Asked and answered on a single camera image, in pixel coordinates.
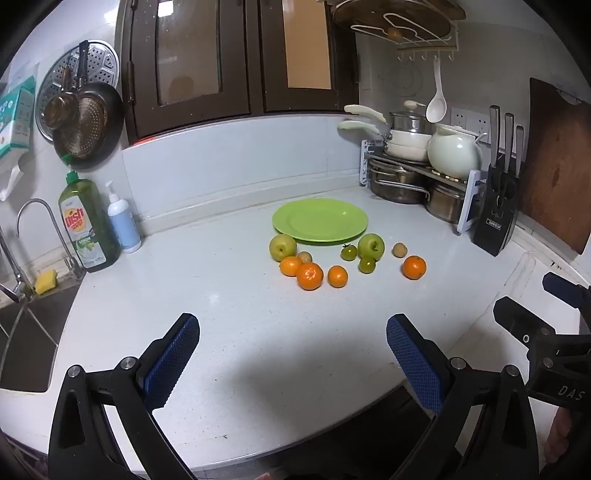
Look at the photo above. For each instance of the green plate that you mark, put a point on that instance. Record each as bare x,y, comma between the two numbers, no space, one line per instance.
318,221

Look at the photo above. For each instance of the person's right hand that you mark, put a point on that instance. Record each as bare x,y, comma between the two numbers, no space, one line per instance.
558,438

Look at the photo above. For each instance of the white pump bottle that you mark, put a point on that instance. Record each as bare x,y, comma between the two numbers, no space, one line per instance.
123,226

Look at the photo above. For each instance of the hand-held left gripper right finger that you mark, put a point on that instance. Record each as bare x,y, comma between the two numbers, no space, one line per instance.
415,364

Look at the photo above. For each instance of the gooseneck steel faucet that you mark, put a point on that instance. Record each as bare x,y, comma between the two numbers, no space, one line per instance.
74,268

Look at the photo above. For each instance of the small brown round fruit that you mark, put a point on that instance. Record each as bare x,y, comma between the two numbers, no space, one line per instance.
304,256
400,250

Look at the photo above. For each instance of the green apple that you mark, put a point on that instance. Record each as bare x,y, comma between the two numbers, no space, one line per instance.
282,248
371,245

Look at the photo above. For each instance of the white wall outlet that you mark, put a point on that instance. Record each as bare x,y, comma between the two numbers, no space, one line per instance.
482,123
458,117

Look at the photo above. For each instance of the white ladle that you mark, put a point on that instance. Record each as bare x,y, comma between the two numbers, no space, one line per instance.
436,108

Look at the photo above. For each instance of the dark wooden cabinet door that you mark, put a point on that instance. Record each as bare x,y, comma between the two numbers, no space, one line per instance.
143,69
272,46

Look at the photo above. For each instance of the orange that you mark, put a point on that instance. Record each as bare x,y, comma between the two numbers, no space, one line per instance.
291,266
337,276
309,276
414,267

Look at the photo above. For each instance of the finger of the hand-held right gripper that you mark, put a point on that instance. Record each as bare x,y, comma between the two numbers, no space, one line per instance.
563,290
519,318

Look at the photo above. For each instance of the steel sink faucet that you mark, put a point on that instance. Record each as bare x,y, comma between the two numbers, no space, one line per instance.
17,286

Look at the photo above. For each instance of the brown wooden cutting board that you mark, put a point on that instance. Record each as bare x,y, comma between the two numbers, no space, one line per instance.
558,175

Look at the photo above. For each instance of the green dish soap bottle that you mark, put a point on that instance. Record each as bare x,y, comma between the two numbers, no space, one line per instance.
90,221

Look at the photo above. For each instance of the white pot rack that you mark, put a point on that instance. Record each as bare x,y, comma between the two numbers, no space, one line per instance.
466,207

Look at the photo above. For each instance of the small copper pan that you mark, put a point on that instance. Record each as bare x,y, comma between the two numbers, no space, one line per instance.
57,110

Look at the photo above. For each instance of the round wooden board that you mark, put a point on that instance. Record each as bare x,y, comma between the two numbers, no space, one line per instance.
369,11

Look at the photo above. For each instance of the round steel steamer tray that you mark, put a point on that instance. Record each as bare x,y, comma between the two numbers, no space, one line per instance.
99,60

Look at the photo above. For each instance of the cream ceramic kettle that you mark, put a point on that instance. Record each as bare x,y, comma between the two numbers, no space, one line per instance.
452,154

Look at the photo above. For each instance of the black knife block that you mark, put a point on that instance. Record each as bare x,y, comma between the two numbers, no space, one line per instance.
496,221

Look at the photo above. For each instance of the tissue pack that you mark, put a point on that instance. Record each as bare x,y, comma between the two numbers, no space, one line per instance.
18,120

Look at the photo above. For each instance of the brass mesh strainer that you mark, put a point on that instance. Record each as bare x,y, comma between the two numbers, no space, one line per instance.
87,124

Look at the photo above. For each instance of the cream saucepan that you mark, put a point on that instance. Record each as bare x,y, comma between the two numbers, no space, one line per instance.
406,150

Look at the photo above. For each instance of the kitchen sink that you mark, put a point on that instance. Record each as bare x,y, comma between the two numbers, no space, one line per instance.
27,350

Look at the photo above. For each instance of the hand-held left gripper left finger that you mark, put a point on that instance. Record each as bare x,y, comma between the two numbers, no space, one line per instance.
173,360

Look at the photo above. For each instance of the yellow sponge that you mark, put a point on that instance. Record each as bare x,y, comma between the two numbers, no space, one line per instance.
46,282

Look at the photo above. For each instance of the black frying pan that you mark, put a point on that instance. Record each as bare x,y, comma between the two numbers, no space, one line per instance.
113,115

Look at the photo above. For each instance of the green tomato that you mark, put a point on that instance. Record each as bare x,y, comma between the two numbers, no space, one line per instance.
349,252
367,265

